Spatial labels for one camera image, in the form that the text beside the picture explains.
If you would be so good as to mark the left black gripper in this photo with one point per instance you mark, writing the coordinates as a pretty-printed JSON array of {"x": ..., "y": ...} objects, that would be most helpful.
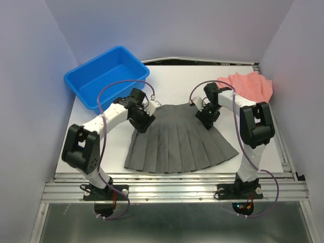
[{"x": 143, "y": 126}]

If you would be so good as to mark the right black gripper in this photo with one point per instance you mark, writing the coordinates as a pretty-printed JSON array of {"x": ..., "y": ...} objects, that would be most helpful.
[{"x": 203, "y": 118}]

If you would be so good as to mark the grey skirt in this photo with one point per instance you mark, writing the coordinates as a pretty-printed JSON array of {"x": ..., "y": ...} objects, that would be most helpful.
[{"x": 177, "y": 142}]

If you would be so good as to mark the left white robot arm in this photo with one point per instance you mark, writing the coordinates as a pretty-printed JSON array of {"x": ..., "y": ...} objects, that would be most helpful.
[{"x": 82, "y": 150}]

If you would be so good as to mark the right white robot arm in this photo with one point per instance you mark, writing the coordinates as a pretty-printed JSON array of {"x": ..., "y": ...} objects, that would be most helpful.
[{"x": 254, "y": 130}]

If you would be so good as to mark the blue plastic bin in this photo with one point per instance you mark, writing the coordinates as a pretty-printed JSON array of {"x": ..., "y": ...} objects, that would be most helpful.
[{"x": 117, "y": 64}]

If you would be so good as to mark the pink folded skirt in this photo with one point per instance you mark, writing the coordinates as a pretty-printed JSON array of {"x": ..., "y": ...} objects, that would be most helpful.
[{"x": 252, "y": 86}]

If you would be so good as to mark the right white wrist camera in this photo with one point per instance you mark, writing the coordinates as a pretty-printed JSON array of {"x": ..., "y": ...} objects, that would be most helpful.
[{"x": 198, "y": 102}]

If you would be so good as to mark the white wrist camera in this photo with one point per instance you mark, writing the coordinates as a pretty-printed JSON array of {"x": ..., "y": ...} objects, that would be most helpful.
[
  {"x": 198, "y": 102},
  {"x": 151, "y": 106}
]

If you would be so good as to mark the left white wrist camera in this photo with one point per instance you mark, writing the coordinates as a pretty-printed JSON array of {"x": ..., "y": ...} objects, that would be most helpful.
[{"x": 151, "y": 106}]

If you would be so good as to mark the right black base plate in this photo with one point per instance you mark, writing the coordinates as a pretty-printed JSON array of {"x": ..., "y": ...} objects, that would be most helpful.
[{"x": 232, "y": 192}]

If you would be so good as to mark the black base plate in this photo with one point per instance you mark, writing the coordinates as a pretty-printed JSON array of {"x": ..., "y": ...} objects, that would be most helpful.
[
  {"x": 92, "y": 193},
  {"x": 232, "y": 192}
]

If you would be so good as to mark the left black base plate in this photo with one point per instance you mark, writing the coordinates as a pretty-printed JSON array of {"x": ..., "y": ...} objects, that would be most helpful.
[{"x": 92, "y": 193}]

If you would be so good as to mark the aluminium rail frame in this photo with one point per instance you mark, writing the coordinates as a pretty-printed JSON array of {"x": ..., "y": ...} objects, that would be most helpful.
[{"x": 177, "y": 207}]

